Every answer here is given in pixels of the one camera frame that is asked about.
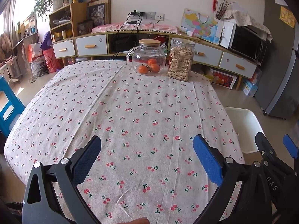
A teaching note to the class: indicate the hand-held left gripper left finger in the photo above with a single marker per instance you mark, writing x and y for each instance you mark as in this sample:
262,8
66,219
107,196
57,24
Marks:
87,161

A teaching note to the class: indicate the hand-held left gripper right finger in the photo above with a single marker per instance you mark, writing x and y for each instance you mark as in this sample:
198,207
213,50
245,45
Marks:
206,158

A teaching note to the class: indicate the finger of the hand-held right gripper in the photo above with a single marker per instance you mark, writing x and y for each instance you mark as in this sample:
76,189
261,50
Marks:
280,184
290,145

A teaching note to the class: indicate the white plastic bin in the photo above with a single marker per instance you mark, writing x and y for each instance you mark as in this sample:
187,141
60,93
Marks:
243,126

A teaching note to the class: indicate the person's left hand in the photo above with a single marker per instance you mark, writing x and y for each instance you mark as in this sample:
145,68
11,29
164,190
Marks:
137,221

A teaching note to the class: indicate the blue white carton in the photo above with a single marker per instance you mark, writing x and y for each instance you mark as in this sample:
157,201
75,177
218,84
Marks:
250,87

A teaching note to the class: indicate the cherry print tablecloth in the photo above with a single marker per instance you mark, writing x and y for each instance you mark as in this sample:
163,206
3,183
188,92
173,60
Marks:
140,112

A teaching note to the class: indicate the grey refrigerator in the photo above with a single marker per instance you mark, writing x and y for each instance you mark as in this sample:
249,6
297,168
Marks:
280,74

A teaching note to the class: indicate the clear plastic container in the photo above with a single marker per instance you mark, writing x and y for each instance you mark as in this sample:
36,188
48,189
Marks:
256,75

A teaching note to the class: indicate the red white storage box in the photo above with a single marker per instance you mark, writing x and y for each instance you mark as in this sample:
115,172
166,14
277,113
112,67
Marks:
223,78

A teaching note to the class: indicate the white drawer red sticker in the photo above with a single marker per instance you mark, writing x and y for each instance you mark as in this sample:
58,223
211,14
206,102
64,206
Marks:
238,65

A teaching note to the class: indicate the clear jar of seeds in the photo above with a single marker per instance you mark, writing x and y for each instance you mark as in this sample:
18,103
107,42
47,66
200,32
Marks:
179,63

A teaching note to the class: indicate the tangerine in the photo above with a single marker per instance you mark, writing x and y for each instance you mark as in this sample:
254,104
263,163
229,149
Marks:
143,69
155,68
153,61

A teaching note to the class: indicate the wide white cabinet drawer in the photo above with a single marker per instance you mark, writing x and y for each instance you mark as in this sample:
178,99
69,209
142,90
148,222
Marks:
210,53

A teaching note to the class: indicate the red plastic bag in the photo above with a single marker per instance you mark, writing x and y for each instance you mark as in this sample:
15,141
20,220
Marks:
50,60

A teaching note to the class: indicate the blue plastic stool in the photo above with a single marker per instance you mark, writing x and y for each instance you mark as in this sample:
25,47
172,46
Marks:
5,91

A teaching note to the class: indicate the black microwave oven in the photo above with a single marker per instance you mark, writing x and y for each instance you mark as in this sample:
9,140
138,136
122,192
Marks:
247,44

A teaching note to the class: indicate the small white cabinet drawer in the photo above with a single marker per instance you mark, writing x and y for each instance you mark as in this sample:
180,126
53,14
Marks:
64,49

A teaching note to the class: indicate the white drawer round lock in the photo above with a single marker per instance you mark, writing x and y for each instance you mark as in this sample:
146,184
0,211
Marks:
91,45

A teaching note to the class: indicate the glass teapot bamboo lid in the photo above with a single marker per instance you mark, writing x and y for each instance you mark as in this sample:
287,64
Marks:
144,56

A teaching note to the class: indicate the white paper bag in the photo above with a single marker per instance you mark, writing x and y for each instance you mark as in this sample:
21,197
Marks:
227,35

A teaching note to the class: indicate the small white cube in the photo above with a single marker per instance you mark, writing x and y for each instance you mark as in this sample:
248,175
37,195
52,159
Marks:
190,33

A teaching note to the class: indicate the yellow paper note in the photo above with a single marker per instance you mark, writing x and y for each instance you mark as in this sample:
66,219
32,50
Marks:
287,17

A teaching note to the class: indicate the long wooden cabinet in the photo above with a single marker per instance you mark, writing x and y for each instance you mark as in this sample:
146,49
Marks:
98,31

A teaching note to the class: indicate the dark wicker box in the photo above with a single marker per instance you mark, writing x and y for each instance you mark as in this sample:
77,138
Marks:
85,28

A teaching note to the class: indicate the colourful map bag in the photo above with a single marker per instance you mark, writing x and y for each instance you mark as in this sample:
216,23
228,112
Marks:
201,25

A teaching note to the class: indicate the floral dust cloth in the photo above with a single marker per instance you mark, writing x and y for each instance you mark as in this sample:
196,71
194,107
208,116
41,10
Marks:
247,19

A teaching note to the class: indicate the pink lace cloth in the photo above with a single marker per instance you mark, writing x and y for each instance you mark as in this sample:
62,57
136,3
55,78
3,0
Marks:
149,28

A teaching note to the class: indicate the wooden shelf unit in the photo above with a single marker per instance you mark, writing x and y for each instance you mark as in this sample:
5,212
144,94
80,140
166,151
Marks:
79,16

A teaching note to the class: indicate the framed cat picture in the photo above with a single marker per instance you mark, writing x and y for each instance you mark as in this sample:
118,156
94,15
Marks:
97,15

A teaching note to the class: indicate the bundle of dry twigs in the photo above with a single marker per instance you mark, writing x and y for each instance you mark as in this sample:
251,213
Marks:
223,9

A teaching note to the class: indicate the white wall sockets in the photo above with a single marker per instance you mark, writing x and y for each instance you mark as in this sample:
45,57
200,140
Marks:
151,15

